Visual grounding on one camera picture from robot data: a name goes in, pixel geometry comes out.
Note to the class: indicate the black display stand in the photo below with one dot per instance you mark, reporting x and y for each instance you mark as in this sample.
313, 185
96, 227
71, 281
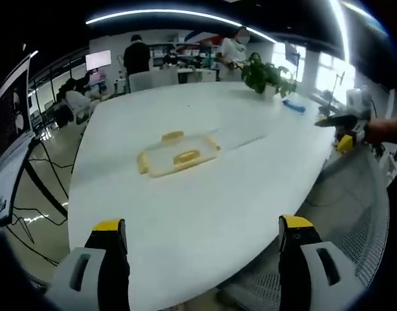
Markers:
39, 181

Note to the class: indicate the green potted plant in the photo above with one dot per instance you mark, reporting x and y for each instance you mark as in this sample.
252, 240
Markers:
263, 76

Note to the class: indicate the large display screen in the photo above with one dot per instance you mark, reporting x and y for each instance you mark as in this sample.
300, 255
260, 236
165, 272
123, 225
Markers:
10, 129

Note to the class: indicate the short ceiling light strip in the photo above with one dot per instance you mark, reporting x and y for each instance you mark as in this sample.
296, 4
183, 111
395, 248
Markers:
342, 29

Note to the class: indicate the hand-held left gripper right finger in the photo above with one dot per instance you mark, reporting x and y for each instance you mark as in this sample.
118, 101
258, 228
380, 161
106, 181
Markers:
311, 269

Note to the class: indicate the grey mesh chair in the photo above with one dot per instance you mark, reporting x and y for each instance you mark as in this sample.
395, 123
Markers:
360, 214

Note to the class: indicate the wall screen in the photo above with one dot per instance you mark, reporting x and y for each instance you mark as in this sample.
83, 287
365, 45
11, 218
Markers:
98, 60

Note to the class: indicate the white office chair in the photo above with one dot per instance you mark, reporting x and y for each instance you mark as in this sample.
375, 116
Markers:
153, 80

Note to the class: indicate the small hanging monitor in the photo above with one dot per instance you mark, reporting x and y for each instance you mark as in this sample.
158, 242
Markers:
291, 52

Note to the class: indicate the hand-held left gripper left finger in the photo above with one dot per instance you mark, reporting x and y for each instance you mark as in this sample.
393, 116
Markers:
88, 278

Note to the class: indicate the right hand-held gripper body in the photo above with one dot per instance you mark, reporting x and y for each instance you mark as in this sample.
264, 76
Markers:
358, 102

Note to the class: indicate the blue cloth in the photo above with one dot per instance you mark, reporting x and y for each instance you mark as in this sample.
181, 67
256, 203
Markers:
293, 105

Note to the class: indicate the clear lid with yellow buckle clips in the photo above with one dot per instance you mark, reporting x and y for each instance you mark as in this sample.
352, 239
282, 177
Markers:
182, 155

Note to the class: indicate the long ceiling light strip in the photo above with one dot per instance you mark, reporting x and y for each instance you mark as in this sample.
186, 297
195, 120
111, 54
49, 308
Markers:
172, 13

